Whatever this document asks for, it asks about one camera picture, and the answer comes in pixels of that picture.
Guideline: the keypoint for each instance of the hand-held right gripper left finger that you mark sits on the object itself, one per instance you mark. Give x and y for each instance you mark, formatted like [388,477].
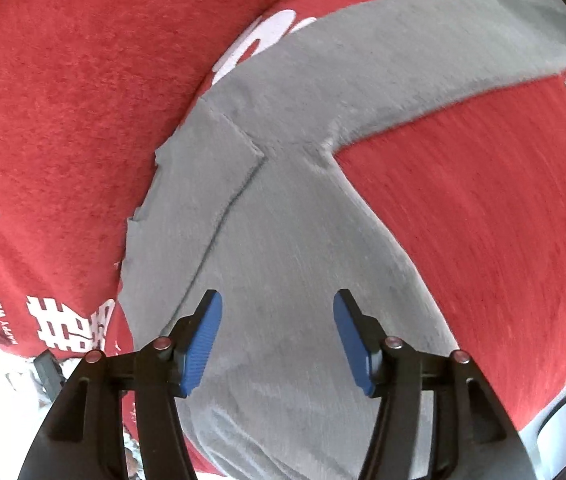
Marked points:
[204,337]

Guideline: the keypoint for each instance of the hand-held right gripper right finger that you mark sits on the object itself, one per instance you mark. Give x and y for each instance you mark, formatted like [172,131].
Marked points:
[350,340]

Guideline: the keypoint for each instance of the red printed blanket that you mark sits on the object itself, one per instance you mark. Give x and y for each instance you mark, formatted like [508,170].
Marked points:
[63,110]

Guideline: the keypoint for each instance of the white rounded object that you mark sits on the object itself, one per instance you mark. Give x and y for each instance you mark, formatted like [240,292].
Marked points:
[563,430]

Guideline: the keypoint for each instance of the grey fleece garment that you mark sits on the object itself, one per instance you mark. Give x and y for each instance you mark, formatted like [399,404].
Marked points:
[288,235]

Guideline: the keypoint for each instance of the dark grey object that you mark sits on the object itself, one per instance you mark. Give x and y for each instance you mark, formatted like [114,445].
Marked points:
[49,370]

